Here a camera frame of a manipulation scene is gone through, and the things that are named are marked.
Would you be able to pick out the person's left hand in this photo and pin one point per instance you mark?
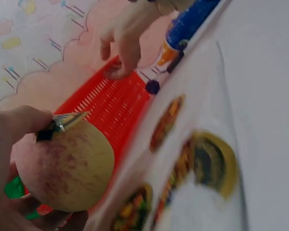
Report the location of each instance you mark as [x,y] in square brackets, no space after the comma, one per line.
[0,149]

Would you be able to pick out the person's right hand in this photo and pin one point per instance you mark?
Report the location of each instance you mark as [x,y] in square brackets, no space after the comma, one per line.
[128,29]

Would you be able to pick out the person's left thumb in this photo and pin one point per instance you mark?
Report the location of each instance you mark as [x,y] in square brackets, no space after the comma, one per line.
[21,121]

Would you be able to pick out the person's right fingers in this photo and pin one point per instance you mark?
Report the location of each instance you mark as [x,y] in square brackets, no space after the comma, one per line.
[127,59]

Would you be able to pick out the person's left fingers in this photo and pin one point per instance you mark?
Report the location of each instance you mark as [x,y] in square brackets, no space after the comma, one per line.
[50,222]

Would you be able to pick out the red plastic slotted basket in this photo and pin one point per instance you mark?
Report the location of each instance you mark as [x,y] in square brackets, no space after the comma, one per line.
[115,101]

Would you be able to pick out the yellow pink round apple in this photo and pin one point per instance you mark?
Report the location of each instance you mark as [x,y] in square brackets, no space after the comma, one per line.
[67,166]

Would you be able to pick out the small purple round fruit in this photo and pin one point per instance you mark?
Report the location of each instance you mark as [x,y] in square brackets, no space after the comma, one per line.
[152,87]

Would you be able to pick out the black and yellow small piece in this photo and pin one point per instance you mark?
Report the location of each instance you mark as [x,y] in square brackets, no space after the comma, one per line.
[62,122]

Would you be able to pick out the green plastic piece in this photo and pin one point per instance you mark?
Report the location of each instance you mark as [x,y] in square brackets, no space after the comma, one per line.
[14,188]

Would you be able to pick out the blue bottle with orange cap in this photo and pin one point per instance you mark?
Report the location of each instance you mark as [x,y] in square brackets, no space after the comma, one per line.
[190,21]

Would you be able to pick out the white bag with food prints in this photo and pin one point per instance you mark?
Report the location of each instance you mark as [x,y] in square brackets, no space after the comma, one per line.
[190,154]

